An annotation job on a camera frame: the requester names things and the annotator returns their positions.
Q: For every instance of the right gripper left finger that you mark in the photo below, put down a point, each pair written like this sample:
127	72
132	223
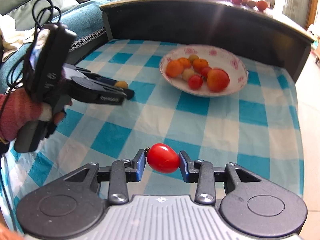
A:
137	166

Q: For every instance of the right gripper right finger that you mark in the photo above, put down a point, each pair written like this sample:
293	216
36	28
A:
186	167

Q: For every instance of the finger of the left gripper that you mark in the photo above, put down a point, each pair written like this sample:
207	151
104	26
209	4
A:
96	77
129	93

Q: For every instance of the brown longan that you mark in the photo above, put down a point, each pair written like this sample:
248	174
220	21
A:
121	84
187	73
192	58

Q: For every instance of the elongated red tomato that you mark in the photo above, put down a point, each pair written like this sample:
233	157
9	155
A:
162	158

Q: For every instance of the mandarin orange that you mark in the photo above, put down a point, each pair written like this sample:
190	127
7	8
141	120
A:
185	62
199	64
174	68

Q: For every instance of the red cherry tomato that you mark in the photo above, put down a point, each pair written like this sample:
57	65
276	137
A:
195	82

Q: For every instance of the small red tomato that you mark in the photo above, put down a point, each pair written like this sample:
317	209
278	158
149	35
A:
204	72

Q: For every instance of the large red apple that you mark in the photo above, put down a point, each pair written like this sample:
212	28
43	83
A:
217	80

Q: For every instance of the fruits on table top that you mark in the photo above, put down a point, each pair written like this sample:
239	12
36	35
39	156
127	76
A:
260	5

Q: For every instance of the left hand red glove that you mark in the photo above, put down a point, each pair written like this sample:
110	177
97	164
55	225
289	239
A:
17	109

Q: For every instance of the teal sofa cover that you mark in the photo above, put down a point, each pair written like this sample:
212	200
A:
86	21

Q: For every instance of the white floral plate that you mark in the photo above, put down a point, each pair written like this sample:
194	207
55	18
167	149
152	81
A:
217	58

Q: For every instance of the dark curved coffee table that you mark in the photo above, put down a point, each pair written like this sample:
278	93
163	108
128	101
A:
260	36

